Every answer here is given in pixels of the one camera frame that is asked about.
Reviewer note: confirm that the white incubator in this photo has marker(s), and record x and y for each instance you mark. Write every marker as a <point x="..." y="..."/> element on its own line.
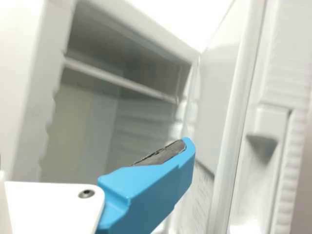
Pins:
<point x="31" y="73"/>

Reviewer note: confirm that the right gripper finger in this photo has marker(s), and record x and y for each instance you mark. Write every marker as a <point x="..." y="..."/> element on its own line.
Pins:
<point x="146" y="190"/>

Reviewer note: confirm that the incubator door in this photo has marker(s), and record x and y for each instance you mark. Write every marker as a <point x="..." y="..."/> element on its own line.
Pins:
<point x="275" y="73"/>

